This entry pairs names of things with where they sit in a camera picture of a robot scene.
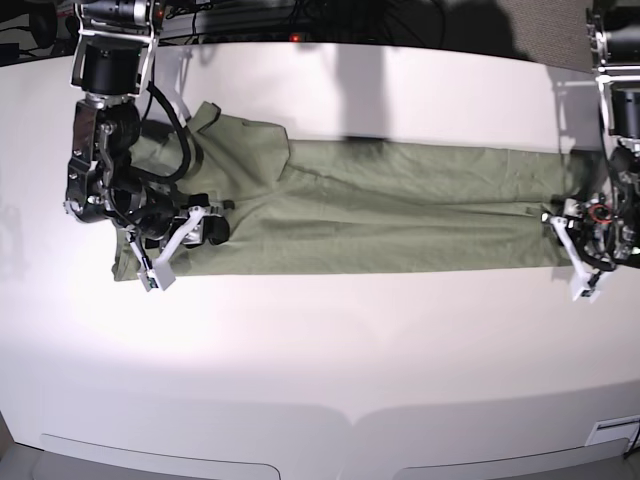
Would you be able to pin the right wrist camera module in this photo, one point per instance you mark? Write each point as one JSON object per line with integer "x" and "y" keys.
{"x": 160, "y": 276}

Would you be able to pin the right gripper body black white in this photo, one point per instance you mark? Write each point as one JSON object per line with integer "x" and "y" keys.
{"x": 156, "y": 225}

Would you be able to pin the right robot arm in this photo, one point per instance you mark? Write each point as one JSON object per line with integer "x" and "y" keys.
{"x": 112, "y": 65}

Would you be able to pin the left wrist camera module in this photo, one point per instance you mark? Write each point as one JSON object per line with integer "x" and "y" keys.
{"x": 581, "y": 290}

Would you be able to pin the black power strip red light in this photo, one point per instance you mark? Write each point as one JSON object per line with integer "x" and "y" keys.
{"x": 244, "y": 37}

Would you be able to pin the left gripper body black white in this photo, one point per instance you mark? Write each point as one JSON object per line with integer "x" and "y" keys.
{"x": 598, "y": 238}

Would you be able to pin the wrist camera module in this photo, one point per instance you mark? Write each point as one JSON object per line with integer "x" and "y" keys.
{"x": 581, "y": 290}
{"x": 160, "y": 276}

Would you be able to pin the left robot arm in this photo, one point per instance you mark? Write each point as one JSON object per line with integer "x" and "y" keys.
{"x": 613, "y": 33}

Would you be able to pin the green T-shirt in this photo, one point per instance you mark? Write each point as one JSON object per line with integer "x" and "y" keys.
{"x": 369, "y": 206}

